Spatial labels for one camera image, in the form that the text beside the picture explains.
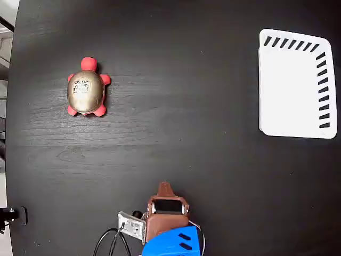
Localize red turtle toy gold shell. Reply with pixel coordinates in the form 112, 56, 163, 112
67, 56, 111, 118

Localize white plastic tray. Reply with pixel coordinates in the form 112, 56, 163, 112
258, 28, 338, 140

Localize black table clamp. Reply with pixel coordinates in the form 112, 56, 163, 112
0, 206, 28, 235

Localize black diagonal bar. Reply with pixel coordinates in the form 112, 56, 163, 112
0, 15, 15, 33

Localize white red servo wires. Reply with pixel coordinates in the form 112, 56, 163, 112
188, 219, 207, 256

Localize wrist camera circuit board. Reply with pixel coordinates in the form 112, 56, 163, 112
117, 210, 148, 245

